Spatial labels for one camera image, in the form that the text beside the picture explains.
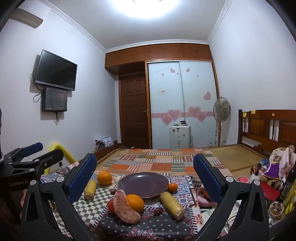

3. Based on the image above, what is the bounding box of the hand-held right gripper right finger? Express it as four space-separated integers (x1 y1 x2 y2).
193 153 271 241

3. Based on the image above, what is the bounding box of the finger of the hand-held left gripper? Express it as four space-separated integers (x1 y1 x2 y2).
3 142 44 166
9 149 64 183

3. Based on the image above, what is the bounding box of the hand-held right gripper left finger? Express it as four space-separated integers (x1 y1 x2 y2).
20 153 97 241

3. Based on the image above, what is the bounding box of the yellow banana piece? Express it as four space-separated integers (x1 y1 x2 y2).
160 192 185 220
84 179 97 200

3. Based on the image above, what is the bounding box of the large orange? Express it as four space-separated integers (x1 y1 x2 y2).
97 171 113 186
126 194 145 213

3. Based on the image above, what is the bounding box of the red tomato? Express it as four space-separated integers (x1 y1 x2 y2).
107 199 116 215

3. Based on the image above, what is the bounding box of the peeled pomelo segment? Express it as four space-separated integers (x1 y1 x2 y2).
114 189 141 224

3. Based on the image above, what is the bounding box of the purple round plate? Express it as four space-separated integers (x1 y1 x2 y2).
117 172 170 199

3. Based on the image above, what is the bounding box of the yellow foam tube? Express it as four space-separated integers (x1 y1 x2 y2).
44 142 77 175

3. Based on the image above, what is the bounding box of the pink cloth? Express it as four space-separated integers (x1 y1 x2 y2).
196 185 218 207

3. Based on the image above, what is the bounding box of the printed patchwork blanket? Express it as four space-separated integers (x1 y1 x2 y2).
40 162 222 241

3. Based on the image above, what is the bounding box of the pile of clothes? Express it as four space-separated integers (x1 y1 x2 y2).
95 136 112 151

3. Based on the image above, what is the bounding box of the white spray bottle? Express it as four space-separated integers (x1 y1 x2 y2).
250 167 260 183

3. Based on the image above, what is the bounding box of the striped orange patchwork blanket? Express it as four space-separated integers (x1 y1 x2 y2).
102 148 233 179

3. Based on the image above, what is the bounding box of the red box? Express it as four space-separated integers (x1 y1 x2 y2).
261 183 281 202

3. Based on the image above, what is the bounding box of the standing electric fan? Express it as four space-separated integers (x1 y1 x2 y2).
213 97 231 146

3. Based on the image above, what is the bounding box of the small patterned bowl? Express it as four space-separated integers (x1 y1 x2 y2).
269 202 284 219

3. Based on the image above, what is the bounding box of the dark glass bottle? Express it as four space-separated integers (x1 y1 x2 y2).
279 169 296 202

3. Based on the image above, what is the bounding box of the brown wooden door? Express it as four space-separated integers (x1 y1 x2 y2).
118 72 149 149

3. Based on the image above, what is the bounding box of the white air conditioner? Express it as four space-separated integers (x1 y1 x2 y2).
10 8 44 29

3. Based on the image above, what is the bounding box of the wooden wardrobe with heart stickers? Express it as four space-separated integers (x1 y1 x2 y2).
105 43 221 149

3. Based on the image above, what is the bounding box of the ceiling light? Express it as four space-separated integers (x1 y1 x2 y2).
109 0 183 21

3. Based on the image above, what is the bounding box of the small black wall monitor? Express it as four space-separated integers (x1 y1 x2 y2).
42 87 68 112

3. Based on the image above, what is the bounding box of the black wall television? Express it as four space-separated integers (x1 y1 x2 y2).
35 49 78 91

